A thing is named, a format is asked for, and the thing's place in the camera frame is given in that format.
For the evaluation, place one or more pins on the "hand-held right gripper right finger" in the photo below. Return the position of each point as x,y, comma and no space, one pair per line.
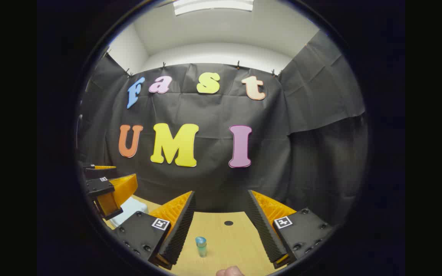
305,228

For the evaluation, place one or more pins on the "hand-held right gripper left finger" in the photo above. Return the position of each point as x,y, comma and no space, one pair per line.
140,230

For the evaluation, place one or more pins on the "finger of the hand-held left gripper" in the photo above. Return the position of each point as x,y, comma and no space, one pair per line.
90,167
100,187

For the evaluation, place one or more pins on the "light blue small suitcase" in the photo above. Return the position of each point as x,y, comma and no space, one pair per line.
131,209

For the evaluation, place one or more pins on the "blue-capped clear bottle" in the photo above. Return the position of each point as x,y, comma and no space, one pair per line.
201,247

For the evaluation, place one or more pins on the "ceiling light panel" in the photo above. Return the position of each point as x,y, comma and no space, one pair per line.
213,5

